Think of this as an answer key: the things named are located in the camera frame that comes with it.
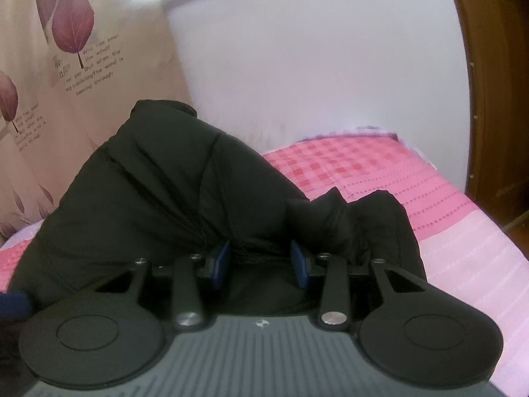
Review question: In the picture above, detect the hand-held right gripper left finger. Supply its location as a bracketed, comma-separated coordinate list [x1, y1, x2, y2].
[93, 239, 232, 332]

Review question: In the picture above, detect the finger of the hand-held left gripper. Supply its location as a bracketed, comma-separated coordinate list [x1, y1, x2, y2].
[0, 289, 33, 326]

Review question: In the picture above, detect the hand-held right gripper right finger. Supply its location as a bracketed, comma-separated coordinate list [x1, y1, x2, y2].
[289, 239, 427, 332]

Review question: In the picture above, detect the black padded jacket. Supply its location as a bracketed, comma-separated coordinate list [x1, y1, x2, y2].
[10, 99, 428, 318]

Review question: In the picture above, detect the pink checkered bed sheet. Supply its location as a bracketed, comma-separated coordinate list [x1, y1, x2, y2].
[0, 132, 529, 397]

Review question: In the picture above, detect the beige leaf print curtain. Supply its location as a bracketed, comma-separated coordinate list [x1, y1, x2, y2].
[0, 0, 232, 249]

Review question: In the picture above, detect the brown wooden door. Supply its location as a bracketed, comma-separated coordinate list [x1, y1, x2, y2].
[444, 0, 529, 232]

